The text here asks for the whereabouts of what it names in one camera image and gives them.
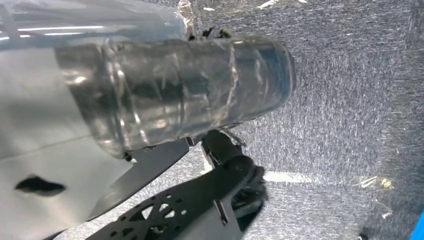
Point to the blue metal shelf rack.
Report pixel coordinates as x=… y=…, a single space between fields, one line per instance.
x=419 y=228

